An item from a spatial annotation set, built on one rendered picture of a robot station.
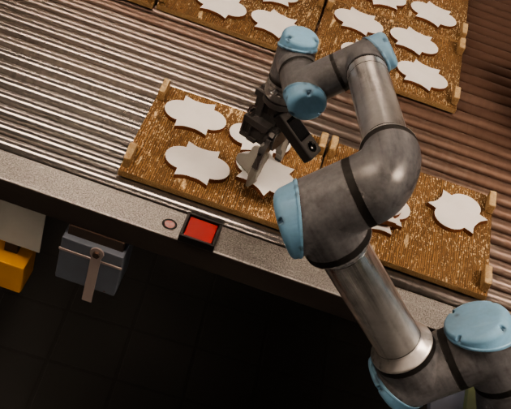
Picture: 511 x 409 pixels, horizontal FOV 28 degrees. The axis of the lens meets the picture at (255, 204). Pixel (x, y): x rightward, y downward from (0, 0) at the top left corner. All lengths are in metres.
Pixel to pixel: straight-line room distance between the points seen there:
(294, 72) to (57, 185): 0.55
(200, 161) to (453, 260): 0.59
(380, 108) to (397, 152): 0.14
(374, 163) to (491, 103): 1.33
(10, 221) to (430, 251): 0.90
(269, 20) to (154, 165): 0.73
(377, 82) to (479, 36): 1.39
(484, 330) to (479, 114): 1.09
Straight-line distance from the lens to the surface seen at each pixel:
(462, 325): 1.82
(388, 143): 1.57
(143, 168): 2.17
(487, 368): 1.82
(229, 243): 2.09
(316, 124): 2.49
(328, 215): 1.54
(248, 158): 2.12
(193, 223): 2.09
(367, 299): 1.68
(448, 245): 2.27
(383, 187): 1.53
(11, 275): 2.27
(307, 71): 1.90
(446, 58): 2.92
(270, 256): 2.09
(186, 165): 2.19
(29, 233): 2.20
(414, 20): 3.04
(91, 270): 2.16
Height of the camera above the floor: 2.32
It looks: 40 degrees down
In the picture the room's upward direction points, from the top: 19 degrees clockwise
